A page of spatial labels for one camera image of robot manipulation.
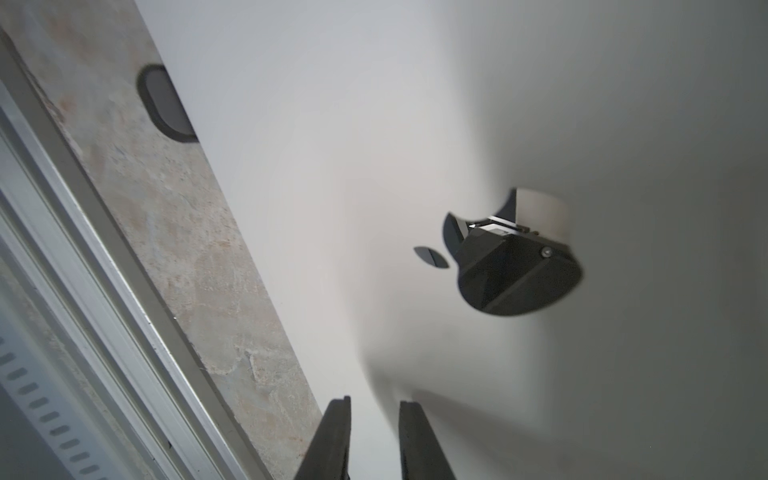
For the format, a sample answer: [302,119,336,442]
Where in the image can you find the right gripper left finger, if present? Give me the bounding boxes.
[294,396,351,480]

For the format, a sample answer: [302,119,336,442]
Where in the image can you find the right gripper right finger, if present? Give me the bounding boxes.
[398,401,456,480]

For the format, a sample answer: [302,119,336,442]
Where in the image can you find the silver laptop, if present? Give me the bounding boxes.
[138,1,767,479]

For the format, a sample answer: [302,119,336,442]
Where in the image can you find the aluminium mounting rail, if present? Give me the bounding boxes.
[1,37,268,479]

